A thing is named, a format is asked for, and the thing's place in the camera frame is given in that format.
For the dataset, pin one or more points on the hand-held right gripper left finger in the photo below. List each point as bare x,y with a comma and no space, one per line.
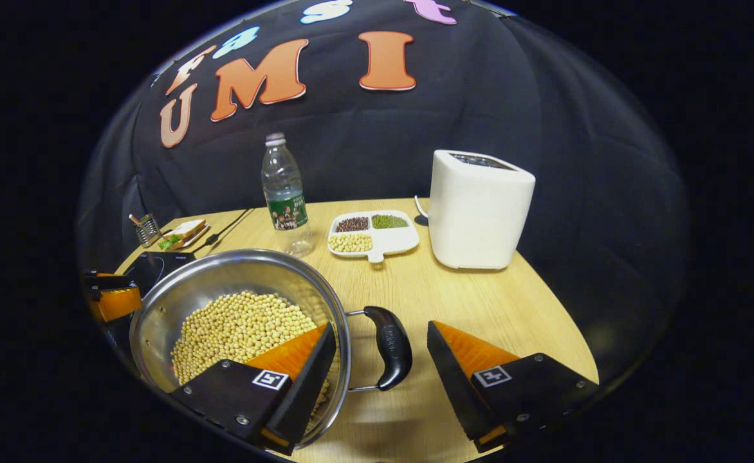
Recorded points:
300,392

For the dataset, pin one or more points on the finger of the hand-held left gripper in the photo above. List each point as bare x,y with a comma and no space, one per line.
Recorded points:
116,305
107,283

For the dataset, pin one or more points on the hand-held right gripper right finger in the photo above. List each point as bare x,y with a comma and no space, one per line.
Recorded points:
457,386

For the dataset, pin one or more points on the black induction cooktop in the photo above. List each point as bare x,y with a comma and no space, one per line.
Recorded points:
158,267

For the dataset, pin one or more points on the pile of soybeans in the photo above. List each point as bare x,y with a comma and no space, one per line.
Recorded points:
235,328

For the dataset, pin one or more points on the sandwich with lettuce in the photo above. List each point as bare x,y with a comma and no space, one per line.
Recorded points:
187,228

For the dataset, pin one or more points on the white sandwich plate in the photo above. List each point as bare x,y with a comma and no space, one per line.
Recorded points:
202,236

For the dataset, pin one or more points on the white divided tray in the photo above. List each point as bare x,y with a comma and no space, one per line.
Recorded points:
399,239

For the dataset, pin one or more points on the portion of yellow beans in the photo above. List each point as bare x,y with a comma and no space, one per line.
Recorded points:
350,242

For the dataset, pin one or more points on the white toaster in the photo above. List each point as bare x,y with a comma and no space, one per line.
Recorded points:
480,212

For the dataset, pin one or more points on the portion of dark red beans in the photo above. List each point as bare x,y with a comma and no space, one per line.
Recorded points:
352,224

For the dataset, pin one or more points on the portion of green beans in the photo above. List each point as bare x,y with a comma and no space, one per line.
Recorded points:
390,221

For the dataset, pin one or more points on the clear plastic water bottle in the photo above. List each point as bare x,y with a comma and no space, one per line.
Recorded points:
285,186

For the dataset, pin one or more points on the black backdrop cloth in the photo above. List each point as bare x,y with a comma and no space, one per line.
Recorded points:
512,96

